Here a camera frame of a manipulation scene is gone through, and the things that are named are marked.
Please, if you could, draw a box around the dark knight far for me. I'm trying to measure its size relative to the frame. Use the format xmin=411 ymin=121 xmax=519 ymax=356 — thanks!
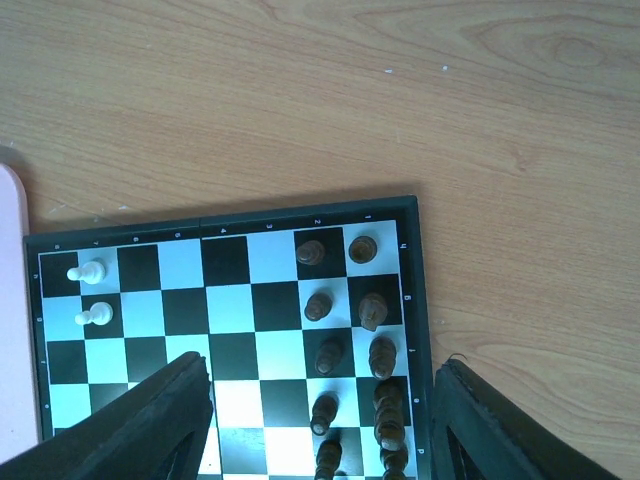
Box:
xmin=358 ymin=292 xmax=388 ymax=332

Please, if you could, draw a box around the black white chessboard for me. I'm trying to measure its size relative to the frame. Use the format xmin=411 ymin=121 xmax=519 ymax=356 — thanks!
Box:
xmin=25 ymin=196 xmax=432 ymax=479

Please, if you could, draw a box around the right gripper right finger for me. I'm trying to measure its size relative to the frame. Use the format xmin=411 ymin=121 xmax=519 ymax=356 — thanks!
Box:
xmin=431 ymin=358 xmax=616 ymax=479

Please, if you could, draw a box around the dark pawn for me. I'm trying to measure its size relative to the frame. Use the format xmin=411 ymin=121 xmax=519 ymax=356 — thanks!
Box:
xmin=304 ymin=292 xmax=333 ymax=322
xmin=314 ymin=440 xmax=342 ymax=480
xmin=314 ymin=337 xmax=344 ymax=376
xmin=296 ymin=240 xmax=326 ymax=266
xmin=310 ymin=393 xmax=339 ymax=436

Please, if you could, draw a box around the white pawn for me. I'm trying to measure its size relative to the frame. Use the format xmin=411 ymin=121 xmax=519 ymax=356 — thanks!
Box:
xmin=74 ymin=302 xmax=114 ymax=326
xmin=66 ymin=259 xmax=107 ymax=285

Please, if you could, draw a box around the dark bishop far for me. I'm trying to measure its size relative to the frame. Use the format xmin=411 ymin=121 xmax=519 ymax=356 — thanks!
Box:
xmin=369 ymin=335 xmax=397 ymax=381

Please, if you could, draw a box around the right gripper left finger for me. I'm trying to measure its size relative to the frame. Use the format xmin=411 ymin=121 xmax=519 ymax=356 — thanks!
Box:
xmin=1 ymin=352 xmax=213 ymax=479

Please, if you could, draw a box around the dark rook far corner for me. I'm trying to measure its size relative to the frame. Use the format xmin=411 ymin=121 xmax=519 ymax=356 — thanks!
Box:
xmin=348 ymin=235 xmax=378 ymax=264

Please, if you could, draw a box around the dark king piece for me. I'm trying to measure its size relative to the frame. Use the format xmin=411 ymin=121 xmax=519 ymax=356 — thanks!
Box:
xmin=373 ymin=380 xmax=405 ymax=451

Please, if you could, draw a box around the pink plastic tray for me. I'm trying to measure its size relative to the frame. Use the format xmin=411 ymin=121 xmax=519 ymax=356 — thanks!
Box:
xmin=1 ymin=164 xmax=40 ymax=462

